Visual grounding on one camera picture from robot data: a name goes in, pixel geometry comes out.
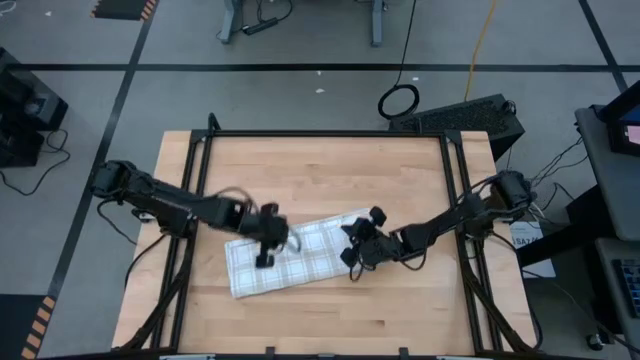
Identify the black mat with orange stripes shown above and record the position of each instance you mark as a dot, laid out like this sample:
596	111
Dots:
122	7
15	325

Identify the black caster wheel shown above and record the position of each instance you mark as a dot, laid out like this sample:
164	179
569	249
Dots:
594	342

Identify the black keyboard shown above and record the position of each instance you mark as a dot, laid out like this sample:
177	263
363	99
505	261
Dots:
631	285

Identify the black metal table frame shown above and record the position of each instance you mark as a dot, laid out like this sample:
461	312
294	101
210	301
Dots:
325	133

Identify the black floor equipment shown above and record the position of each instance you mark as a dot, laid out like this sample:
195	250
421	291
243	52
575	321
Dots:
25	110

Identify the white printed paper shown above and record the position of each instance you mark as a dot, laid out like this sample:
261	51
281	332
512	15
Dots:
537	260

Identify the black power strip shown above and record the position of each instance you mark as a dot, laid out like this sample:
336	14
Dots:
260	26

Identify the white beige plaid towel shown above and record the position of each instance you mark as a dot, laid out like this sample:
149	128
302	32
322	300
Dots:
305	260

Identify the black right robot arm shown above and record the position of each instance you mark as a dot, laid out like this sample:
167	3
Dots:
450	222

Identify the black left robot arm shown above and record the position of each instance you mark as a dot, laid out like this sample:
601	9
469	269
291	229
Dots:
165	200

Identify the grey side table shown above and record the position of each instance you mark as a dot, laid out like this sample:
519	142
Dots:
615	190
607	300

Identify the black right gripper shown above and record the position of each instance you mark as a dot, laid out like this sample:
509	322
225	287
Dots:
375	247

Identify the black laptop screen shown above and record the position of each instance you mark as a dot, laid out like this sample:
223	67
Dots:
625	125

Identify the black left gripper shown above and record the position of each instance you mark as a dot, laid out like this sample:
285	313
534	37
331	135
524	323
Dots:
267	225

